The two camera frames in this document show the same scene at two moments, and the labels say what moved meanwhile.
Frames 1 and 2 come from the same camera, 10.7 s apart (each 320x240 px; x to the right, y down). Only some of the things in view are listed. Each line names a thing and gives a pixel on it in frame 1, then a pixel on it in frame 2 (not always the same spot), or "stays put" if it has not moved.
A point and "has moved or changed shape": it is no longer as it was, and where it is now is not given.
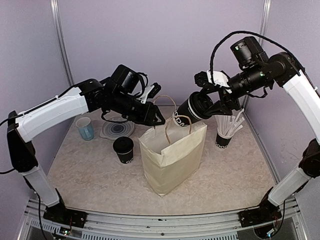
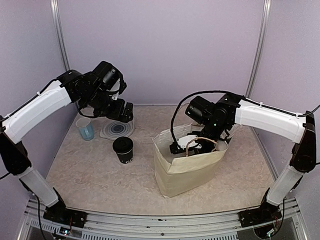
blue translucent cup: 85,128 stays put
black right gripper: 225,105 -> 197,151
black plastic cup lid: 122,145 stays put
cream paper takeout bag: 172,152 has moved or changed shape
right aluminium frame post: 264,29 stays put
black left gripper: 148,115 -> 116,113
